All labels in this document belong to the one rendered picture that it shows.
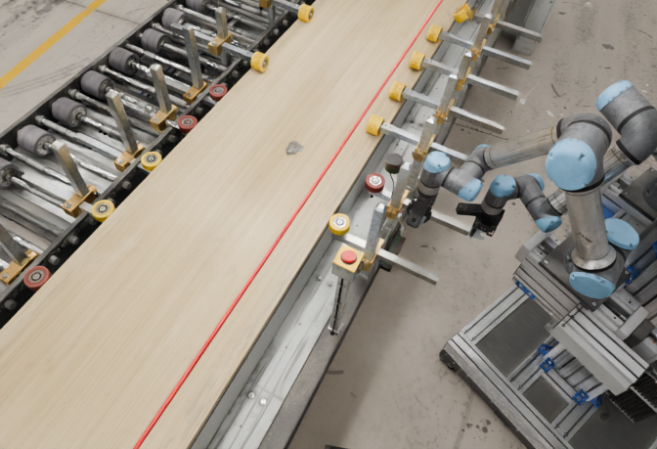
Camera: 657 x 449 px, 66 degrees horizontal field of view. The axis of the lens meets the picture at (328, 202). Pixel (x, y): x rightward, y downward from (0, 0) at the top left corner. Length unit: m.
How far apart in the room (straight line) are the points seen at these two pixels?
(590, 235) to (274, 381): 1.16
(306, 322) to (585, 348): 0.97
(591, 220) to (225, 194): 1.26
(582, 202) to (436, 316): 1.50
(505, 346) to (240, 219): 1.41
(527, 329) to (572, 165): 1.45
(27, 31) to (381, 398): 3.65
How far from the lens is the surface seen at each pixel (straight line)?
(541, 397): 2.61
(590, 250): 1.60
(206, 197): 2.01
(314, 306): 2.06
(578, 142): 1.40
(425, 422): 2.63
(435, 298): 2.87
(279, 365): 1.97
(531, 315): 2.75
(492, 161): 1.69
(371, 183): 2.04
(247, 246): 1.87
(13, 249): 2.06
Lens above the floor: 2.50
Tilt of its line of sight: 54 degrees down
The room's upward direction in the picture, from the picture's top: 6 degrees clockwise
